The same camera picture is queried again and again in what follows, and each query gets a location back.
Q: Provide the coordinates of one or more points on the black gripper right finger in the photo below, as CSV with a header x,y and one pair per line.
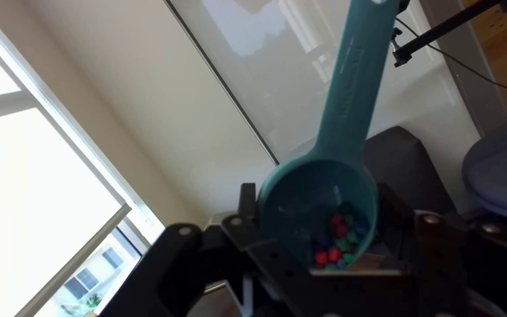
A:
x,y
400,230

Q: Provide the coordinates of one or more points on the dark navy sofa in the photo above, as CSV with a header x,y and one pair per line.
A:
x,y
406,165

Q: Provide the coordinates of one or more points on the teal plastic measuring cup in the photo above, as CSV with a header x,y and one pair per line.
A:
x,y
347,100

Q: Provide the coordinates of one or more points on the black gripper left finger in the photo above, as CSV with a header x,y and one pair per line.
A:
x,y
249,205

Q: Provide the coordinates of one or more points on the colourful pebbles small portion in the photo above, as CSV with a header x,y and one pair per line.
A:
x,y
339,240

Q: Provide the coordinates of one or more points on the narrow beige roller blind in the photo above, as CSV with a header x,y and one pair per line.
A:
x,y
31,205

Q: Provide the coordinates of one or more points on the black camera tripod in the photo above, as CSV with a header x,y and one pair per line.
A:
x,y
435,31

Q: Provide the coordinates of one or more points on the white glass board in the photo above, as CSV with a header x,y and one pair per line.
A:
x,y
265,89

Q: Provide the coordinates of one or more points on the grey round bowl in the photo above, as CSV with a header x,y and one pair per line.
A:
x,y
502,170

